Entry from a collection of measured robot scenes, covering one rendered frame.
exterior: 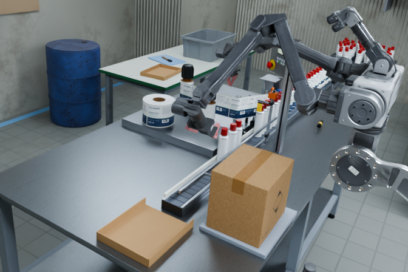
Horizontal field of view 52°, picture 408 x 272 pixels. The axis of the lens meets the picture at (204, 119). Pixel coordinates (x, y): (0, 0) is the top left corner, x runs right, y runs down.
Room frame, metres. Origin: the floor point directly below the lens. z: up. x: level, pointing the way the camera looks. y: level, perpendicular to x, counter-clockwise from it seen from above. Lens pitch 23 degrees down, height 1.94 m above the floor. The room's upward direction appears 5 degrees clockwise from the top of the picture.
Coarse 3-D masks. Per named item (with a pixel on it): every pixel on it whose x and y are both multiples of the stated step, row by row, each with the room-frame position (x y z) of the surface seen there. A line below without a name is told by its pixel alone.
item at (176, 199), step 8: (272, 128) 2.42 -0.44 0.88; (248, 136) 2.28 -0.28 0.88; (248, 144) 2.16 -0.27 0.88; (208, 176) 1.77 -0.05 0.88; (200, 184) 1.69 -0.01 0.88; (176, 192) 1.60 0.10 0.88; (184, 192) 1.61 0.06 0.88; (192, 192) 1.61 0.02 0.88; (168, 200) 1.54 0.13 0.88; (176, 200) 1.54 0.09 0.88; (184, 200) 1.55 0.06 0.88
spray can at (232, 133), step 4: (232, 124) 1.96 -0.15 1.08; (236, 124) 1.97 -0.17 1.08; (232, 128) 1.96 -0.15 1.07; (228, 132) 1.96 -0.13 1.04; (232, 132) 1.95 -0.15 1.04; (236, 132) 1.96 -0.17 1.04; (232, 136) 1.95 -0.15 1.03; (236, 136) 1.96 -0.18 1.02; (228, 140) 1.95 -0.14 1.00; (232, 140) 1.95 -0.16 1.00; (236, 140) 1.97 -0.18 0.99; (228, 144) 1.95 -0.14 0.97; (232, 144) 1.95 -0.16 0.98; (228, 148) 1.95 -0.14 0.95; (232, 148) 1.95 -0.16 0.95
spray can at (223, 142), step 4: (224, 128) 1.91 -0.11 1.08; (224, 132) 1.89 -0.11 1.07; (220, 136) 1.89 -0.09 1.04; (224, 136) 1.89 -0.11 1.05; (228, 136) 1.91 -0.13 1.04; (220, 140) 1.88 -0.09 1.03; (224, 140) 1.88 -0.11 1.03; (220, 144) 1.88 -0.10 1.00; (224, 144) 1.88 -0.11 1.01; (220, 148) 1.88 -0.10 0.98; (224, 148) 1.88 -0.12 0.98; (220, 152) 1.88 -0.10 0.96; (224, 152) 1.88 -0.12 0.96; (220, 156) 1.88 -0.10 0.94; (216, 160) 1.90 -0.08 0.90
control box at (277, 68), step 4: (304, 44) 2.23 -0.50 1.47; (272, 48) 2.33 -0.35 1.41; (276, 48) 2.29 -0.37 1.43; (272, 52) 2.32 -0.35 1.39; (276, 52) 2.29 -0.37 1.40; (272, 56) 2.32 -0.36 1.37; (276, 56) 2.28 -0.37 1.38; (280, 56) 2.25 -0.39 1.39; (272, 60) 2.31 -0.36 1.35; (276, 64) 2.27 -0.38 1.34; (272, 68) 2.30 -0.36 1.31; (276, 68) 2.27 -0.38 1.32; (280, 68) 2.23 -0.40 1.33; (284, 68) 2.20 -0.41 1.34; (276, 72) 2.26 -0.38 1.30; (280, 72) 2.22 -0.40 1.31; (284, 72) 2.19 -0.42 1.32
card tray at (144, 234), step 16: (144, 208) 1.53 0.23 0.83; (112, 224) 1.38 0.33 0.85; (128, 224) 1.41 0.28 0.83; (144, 224) 1.42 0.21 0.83; (160, 224) 1.43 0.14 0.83; (176, 224) 1.44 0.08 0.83; (192, 224) 1.43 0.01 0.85; (112, 240) 1.26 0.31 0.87; (128, 240) 1.31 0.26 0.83; (144, 240) 1.32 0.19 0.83; (160, 240) 1.32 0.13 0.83; (176, 240) 1.33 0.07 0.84; (128, 256) 1.22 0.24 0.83; (144, 256) 1.23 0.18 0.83; (160, 256) 1.24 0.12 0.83
